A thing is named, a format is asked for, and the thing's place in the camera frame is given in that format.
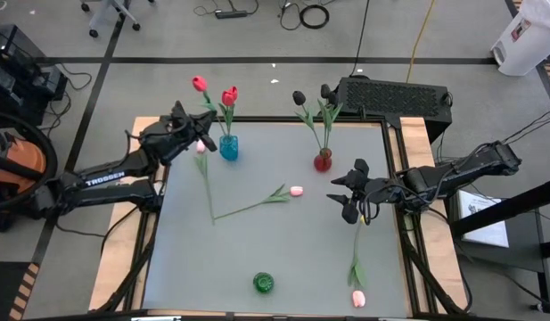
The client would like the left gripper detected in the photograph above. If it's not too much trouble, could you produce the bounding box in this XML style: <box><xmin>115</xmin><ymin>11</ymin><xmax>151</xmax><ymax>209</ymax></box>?
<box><xmin>143</xmin><ymin>101</ymin><xmax>218</xmax><ymax>164</ymax></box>

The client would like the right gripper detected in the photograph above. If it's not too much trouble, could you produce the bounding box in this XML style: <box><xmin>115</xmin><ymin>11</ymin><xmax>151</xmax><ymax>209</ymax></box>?
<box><xmin>326</xmin><ymin>159</ymin><xmax>391</xmax><ymax>225</ymax></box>

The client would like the pink artificial tulip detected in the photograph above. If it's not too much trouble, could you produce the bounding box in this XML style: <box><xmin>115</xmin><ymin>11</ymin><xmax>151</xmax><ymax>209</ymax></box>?
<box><xmin>211</xmin><ymin>183</ymin><xmax>305</xmax><ymax>222</ymax></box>
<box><xmin>193</xmin><ymin>138</ymin><xmax>217</xmax><ymax>226</ymax></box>
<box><xmin>346</xmin><ymin>218</ymin><xmax>367</xmax><ymax>309</ymax></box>

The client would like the blue glass vase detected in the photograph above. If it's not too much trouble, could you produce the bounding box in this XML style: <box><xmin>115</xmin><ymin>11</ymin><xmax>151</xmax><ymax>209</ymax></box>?
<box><xmin>218</xmin><ymin>134</ymin><xmax>240</xmax><ymax>162</ymax></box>

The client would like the red glass vase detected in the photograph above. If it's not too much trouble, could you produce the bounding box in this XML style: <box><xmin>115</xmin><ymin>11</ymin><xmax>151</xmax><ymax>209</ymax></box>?
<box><xmin>313</xmin><ymin>147</ymin><xmax>333</xmax><ymax>174</ymax></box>

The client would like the green glass vase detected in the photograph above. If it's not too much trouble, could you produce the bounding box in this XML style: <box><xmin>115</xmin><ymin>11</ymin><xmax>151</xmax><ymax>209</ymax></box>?
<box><xmin>252</xmin><ymin>271</ymin><xmax>275</xmax><ymax>295</ymax></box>

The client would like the black perforated computer case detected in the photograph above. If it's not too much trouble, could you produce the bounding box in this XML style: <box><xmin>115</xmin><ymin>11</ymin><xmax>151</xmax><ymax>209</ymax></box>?
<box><xmin>334</xmin><ymin>75</ymin><xmax>454</xmax><ymax>144</ymax></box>

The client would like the black power strip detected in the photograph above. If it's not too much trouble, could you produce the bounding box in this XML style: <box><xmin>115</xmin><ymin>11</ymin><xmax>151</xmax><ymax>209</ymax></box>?
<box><xmin>214</xmin><ymin>8</ymin><xmax>249</xmax><ymax>20</ymax></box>

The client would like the grey office chair base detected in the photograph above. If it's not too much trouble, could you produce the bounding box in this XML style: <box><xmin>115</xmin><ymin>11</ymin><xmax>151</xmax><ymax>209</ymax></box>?
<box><xmin>80</xmin><ymin>0</ymin><xmax>155</xmax><ymax>39</ymax></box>

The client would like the white paper sheet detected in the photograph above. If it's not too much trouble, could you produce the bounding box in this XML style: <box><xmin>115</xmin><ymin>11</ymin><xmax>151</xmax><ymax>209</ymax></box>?
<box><xmin>456</xmin><ymin>189</ymin><xmax>511</xmax><ymax>249</ymax></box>

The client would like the black metal stand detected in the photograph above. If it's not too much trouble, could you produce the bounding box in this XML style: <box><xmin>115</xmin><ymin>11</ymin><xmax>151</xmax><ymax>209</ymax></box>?
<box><xmin>450</xmin><ymin>176</ymin><xmax>550</xmax><ymax>313</ymax></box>

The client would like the orange vacuum cleaner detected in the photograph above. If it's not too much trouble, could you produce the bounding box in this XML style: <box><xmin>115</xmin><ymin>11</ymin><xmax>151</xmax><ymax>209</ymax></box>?
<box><xmin>0</xmin><ymin>111</ymin><xmax>60</xmax><ymax>233</ymax></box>

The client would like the black equipment cart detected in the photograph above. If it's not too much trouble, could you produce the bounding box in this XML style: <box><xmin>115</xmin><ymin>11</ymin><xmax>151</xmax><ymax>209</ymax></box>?
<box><xmin>0</xmin><ymin>24</ymin><xmax>70</xmax><ymax>127</ymax></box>

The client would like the white box with label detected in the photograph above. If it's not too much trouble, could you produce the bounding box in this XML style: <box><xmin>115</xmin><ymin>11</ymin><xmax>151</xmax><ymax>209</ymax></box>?
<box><xmin>490</xmin><ymin>0</ymin><xmax>550</xmax><ymax>77</ymax></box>

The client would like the black yellow hazard strip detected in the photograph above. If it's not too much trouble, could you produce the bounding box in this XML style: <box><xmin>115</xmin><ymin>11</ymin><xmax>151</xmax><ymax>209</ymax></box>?
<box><xmin>9</xmin><ymin>262</ymin><xmax>40</xmax><ymax>321</ymax></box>

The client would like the black table frame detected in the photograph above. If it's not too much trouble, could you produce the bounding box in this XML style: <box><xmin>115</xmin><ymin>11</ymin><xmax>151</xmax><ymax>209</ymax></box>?
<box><xmin>95</xmin><ymin>101</ymin><xmax>470</xmax><ymax>320</ymax></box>

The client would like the coiled black cable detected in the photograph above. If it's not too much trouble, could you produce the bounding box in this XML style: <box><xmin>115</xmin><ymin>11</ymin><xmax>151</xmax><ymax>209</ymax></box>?
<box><xmin>299</xmin><ymin>4</ymin><xmax>332</xmax><ymax>30</ymax></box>

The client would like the long black cable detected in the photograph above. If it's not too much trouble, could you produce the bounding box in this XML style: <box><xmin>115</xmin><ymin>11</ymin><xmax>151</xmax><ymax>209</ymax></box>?
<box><xmin>349</xmin><ymin>0</ymin><xmax>371</xmax><ymax>77</ymax></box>

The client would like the yellow cable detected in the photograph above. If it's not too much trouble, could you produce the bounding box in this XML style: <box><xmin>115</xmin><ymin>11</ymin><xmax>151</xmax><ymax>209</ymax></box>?
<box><xmin>406</xmin><ymin>0</ymin><xmax>437</xmax><ymax>85</ymax></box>

